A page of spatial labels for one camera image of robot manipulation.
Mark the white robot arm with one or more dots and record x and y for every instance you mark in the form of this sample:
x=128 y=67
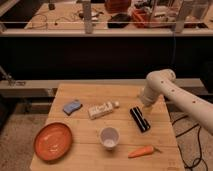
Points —
x=161 y=82

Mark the orange plate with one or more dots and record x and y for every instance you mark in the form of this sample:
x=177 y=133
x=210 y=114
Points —
x=53 y=141

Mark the blue sponge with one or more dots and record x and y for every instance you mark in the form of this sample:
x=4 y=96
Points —
x=72 y=106

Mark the white glue bottle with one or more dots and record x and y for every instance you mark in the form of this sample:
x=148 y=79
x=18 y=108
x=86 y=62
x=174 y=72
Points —
x=102 y=110

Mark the black bowl on bench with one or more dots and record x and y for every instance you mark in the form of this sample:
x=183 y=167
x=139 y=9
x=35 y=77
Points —
x=119 y=20

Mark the metal frame post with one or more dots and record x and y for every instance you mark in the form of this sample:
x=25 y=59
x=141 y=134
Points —
x=87 y=13

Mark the orange bin on bench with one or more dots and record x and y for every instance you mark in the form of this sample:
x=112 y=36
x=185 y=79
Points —
x=141 y=19

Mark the orange carrot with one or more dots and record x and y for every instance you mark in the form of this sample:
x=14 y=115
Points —
x=145 y=150

